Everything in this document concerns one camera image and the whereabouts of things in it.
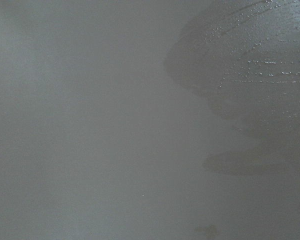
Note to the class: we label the brown table mat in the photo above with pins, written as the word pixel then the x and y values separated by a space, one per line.
pixel 149 119

